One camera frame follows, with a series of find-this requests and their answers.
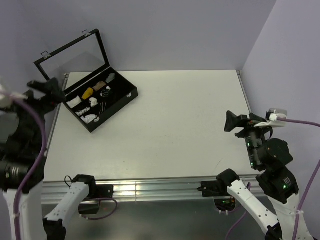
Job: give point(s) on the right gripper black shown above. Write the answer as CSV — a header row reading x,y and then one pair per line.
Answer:
x,y
249,124

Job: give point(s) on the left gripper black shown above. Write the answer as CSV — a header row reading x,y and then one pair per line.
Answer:
x,y
55,95

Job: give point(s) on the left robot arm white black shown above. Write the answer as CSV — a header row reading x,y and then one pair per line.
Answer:
x,y
22,163

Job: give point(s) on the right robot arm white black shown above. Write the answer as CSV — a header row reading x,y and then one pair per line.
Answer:
x,y
270,157

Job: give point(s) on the white black patterned rolled sock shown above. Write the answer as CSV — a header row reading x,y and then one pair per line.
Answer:
x,y
83,111

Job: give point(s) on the yellow rolled sock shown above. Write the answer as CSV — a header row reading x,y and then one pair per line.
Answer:
x,y
89,92

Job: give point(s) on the white grey rolled sock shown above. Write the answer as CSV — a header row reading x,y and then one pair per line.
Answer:
x,y
93,102

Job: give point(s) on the black display case with lid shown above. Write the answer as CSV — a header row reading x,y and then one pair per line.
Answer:
x,y
81,64

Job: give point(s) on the white crumpled sock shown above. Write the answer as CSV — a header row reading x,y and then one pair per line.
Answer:
x,y
88,118

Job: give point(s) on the tan rolled sock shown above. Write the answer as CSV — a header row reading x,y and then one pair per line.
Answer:
x,y
99,85

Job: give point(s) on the black white striped rolled sock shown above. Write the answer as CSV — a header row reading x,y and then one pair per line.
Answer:
x,y
106,93

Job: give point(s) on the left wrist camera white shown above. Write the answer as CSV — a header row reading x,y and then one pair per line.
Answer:
x,y
7,96

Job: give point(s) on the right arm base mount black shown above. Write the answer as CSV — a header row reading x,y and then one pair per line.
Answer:
x,y
222,200

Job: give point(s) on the aluminium frame rail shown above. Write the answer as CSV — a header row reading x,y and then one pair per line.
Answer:
x,y
146,190

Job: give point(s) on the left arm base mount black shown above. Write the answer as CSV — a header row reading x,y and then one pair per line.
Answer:
x,y
92,204

